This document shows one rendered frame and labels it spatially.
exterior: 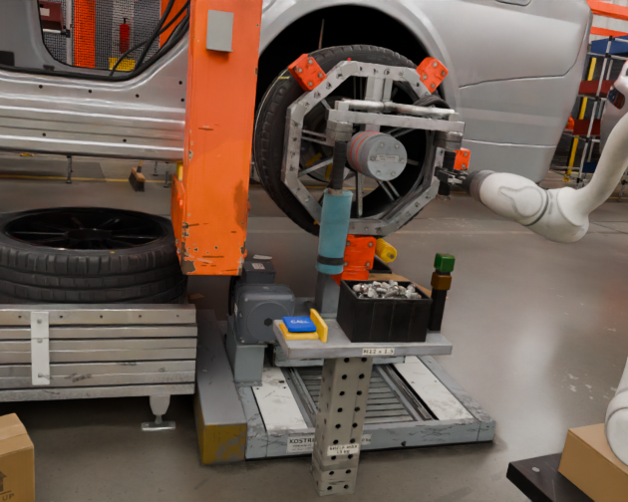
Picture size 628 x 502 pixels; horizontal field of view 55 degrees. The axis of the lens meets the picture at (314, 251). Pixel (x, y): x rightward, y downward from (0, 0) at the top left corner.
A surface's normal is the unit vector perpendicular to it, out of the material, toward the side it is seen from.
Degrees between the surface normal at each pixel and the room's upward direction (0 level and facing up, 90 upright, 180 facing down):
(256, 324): 90
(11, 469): 90
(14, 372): 90
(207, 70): 90
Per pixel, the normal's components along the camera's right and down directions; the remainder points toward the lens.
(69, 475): 0.11, -0.96
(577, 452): -0.92, 0.01
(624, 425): -0.83, 0.22
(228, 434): 0.27, 0.29
